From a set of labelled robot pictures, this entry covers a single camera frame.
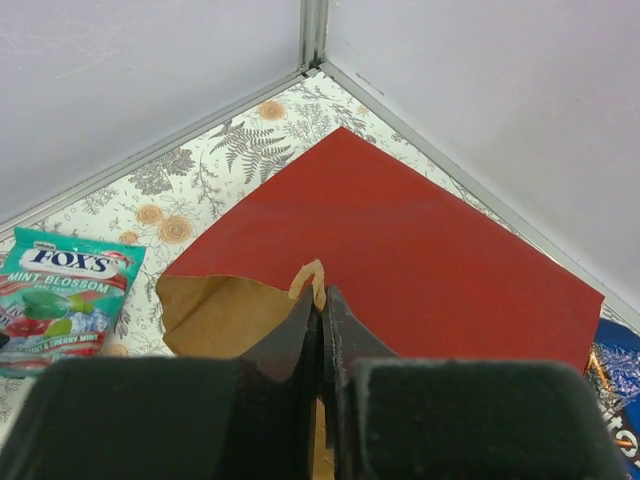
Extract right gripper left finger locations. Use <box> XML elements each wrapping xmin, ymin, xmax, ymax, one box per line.
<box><xmin>1</xmin><ymin>291</ymin><xmax>318</xmax><ymax>479</ymax></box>

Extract red brown paper bag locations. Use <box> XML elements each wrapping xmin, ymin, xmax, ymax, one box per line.
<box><xmin>155</xmin><ymin>125</ymin><xmax>606</xmax><ymax>480</ymax></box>

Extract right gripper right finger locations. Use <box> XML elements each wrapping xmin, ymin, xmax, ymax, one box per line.
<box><xmin>321</xmin><ymin>286</ymin><xmax>625</xmax><ymax>479</ymax></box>

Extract blue chips bag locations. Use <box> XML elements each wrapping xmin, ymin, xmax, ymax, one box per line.
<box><xmin>586</xmin><ymin>318</ymin><xmax>639</xmax><ymax>479</ymax></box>

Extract teal mint Fox's packet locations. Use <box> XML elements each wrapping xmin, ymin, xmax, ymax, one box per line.
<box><xmin>1</xmin><ymin>227</ymin><xmax>145</xmax><ymax>378</ymax></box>

